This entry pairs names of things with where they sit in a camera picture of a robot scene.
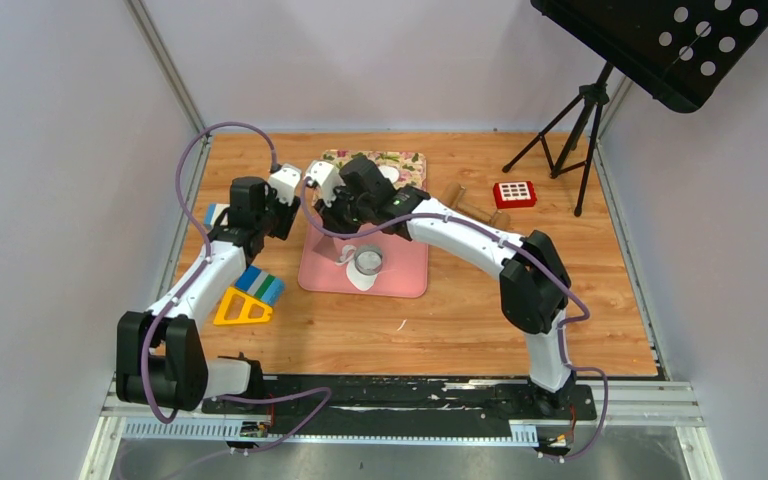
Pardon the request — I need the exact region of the white dough ball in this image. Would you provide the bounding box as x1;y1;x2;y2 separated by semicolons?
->
336;244;384;292

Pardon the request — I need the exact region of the floral cutting mat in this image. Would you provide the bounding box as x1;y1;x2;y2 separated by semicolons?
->
320;149;427;189

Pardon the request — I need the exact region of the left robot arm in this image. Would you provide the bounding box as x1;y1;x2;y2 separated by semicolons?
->
115;165;302;413

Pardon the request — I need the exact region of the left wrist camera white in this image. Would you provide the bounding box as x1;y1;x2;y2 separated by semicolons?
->
267;164;303;205

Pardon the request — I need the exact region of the small blue white card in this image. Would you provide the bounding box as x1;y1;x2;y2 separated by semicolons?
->
204;203;229;231

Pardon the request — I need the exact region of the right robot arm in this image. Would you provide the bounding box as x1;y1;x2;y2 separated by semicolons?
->
304;156;575;418

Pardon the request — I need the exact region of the blue green toy brick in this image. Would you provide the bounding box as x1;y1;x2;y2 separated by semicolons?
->
233;265;285;307

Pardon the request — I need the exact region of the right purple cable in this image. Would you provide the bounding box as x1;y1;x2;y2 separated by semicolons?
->
299;178;609;464

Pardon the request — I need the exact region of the yellow triangular toy block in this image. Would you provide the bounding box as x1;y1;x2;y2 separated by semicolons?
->
213;287;274;326

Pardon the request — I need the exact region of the purple cable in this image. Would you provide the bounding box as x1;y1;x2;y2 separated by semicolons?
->
115;121;334;480
299;178;609;464

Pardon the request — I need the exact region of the flat white dough wrapper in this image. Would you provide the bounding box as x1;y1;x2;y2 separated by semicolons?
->
379;165;401;184

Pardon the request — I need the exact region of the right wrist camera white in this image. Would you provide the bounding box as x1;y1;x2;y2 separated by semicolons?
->
305;160;344;207

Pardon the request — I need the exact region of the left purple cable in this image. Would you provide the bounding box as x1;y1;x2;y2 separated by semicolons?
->
115;121;334;480

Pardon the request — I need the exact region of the black music stand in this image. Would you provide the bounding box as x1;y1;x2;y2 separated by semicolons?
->
502;0;768;180

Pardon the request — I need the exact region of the pink plastic tray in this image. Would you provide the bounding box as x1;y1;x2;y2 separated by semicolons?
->
298;226;429;298

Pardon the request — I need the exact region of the red grid box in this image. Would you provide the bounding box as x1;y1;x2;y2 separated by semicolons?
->
493;181;537;210

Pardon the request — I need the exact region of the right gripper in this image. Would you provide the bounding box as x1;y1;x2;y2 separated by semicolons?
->
315;184;374;241

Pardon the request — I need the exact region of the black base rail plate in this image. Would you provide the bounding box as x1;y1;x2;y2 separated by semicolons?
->
201;374;597;438

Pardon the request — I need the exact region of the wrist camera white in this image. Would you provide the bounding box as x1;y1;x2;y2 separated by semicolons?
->
305;160;344;207
267;164;303;205

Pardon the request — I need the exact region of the wooden double-ended roller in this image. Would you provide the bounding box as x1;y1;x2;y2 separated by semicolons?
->
439;182;511;230

